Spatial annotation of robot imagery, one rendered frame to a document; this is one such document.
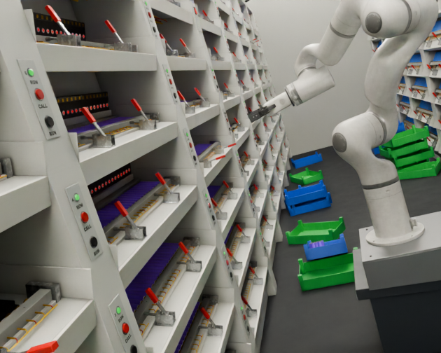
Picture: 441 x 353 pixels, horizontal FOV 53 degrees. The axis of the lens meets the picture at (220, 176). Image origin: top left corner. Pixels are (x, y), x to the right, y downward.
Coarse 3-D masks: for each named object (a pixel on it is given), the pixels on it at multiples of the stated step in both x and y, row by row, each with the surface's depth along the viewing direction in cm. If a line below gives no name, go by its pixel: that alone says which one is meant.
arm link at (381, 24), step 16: (352, 0) 127; (368, 0) 118; (384, 0) 114; (400, 0) 114; (336, 16) 134; (352, 16) 130; (368, 16) 115; (384, 16) 112; (400, 16) 113; (352, 32) 136; (368, 32) 118; (384, 32) 114; (400, 32) 116
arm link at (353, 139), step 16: (336, 128) 142; (352, 128) 138; (368, 128) 139; (336, 144) 142; (352, 144) 138; (368, 144) 139; (352, 160) 143; (368, 160) 140; (384, 160) 143; (368, 176) 144; (384, 176) 142
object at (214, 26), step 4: (196, 4) 200; (196, 8) 200; (204, 12) 240; (200, 16) 215; (200, 20) 207; (204, 20) 215; (208, 20) 241; (212, 20) 240; (216, 20) 258; (220, 20) 258; (200, 24) 207; (204, 24) 215; (208, 24) 223; (212, 24) 234; (216, 24) 258; (220, 24) 258; (204, 28) 216; (208, 28) 224; (212, 28) 234; (216, 28) 245; (220, 28) 258; (212, 32) 235; (216, 32) 245; (220, 32) 258
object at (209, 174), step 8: (192, 136) 204; (200, 136) 203; (208, 136) 203; (216, 136) 202; (224, 136) 202; (224, 144) 202; (224, 152) 189; (216, 160) 171; (224, 160) 182; (208, 168) 158; (216, 168) 166; (208, 176) 151; (208, 184) 151
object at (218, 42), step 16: (208, 0) 256; (208, 16) 259; (208, 32) 261; (224, 32) 266; (208, 48) 263; (224, 48) 261; (224, 80) 265; (240, 96) 266; (240, 112) 268; (256, 176) 276; (272, 208) 278
